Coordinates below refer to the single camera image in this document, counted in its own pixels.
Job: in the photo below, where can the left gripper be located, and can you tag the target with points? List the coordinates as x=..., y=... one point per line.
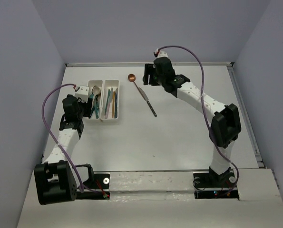
x=86, y=107

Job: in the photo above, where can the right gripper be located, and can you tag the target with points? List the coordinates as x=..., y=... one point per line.
x=149, y=70

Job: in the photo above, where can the silver spoon green handle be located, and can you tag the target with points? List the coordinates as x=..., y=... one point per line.
x=97, y=112

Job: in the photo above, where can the teal plastic spoon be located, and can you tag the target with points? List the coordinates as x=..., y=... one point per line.
x=92, y=105

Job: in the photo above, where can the beige plastic spoon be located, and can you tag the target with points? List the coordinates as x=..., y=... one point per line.
x=96, y=91

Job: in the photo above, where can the steel knife pink handle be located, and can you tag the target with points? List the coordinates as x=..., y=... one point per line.
x=107, y=102

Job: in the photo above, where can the orange plastic knife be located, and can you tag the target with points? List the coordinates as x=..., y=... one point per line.
x=113, y=104

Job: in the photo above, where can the blue plastic knife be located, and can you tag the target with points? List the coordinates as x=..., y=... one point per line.
x=115, y=105

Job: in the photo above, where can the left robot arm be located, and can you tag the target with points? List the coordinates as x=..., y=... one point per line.
x=58, y=179

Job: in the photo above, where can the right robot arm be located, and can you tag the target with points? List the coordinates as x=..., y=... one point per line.
x=222, y=120

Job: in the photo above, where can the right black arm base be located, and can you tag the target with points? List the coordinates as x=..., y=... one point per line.
x=206, y=188

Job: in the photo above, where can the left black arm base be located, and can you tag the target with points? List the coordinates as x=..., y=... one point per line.
x=98, y=189

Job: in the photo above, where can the white left utensil tray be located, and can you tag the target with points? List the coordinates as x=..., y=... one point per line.
x=91, y=84

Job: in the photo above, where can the white utensil tray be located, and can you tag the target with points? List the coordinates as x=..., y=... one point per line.
x=91, y=84
x=109, y=112

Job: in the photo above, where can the white right utensil tray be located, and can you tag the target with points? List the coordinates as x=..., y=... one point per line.
x=109, y=112

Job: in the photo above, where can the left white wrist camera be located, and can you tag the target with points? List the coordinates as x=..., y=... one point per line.
x=82, y=93

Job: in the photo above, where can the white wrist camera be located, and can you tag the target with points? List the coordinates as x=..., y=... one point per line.
x=160, y=53
x=82, y=93

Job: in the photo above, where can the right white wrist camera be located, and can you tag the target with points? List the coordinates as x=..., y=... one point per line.
x=160, y=53

